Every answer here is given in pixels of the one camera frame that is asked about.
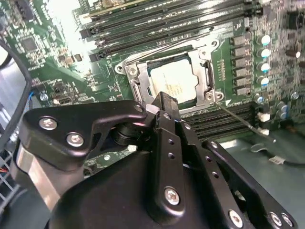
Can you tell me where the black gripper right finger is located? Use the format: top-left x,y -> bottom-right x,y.
166,94 -> 298,229

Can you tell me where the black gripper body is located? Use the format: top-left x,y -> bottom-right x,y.
46,147 -> 226,229

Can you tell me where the silver green CPU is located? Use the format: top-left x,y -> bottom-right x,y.
146,56 -> 200,104

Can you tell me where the thin metal locking lever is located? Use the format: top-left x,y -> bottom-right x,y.
123,39 -> 200,66
214,100 -> 277,144

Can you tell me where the metal socket cover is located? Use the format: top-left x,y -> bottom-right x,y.
125,47 -> 216,108

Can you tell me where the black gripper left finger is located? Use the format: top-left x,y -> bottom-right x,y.
10,92 -> 188,224

